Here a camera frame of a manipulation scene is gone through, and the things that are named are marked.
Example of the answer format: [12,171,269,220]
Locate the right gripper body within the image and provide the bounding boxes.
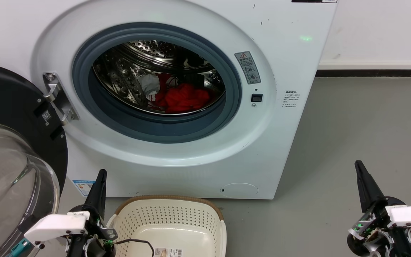
[347,196,411,257]

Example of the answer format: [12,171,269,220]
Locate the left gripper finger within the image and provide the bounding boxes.
[98,169,107,219]
[84,169,102,215]

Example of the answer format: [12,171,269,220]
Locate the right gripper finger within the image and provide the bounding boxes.
[355,160,374,213]
[359,160,389,211]

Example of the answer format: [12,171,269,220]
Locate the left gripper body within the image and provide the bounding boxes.
[66,205,119,257]

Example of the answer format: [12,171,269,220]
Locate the cream perforated laundry basket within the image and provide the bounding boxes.
[106,195,227,257]

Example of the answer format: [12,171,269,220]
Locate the white garment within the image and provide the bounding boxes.
[138,74,163,109]

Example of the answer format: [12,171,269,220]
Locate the red garment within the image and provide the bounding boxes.
[154,73,211,114]

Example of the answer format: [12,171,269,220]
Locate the washing machine door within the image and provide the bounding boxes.
[0,61,69,257]

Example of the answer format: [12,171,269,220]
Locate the stainless steel washing machine drum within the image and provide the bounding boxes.
[92,40,226,115]

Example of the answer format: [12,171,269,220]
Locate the blue and white energy sticker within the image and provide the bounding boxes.
[72,180,95,197]

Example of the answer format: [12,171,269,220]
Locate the white front-load washing machine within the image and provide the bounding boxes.
[0,0,338,200]

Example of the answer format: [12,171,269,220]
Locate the grey rubber door gasket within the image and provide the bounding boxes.
[72,22,242,144]

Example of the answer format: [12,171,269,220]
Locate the silver door hinge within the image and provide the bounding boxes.
[43,72,80,126]

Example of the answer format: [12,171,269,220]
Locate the white text label sticker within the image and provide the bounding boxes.
[283,90,300,109]

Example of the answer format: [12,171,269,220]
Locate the black baseboard strip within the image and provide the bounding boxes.
[315,69,411,77]

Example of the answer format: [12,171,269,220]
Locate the round white filter cover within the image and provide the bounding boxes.
[220,183,259,197]

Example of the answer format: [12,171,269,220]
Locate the grey warning sticker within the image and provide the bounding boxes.
[234,51,262,85]

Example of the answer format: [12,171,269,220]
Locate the thin black left gripper cable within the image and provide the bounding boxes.
[114,238,155,257]

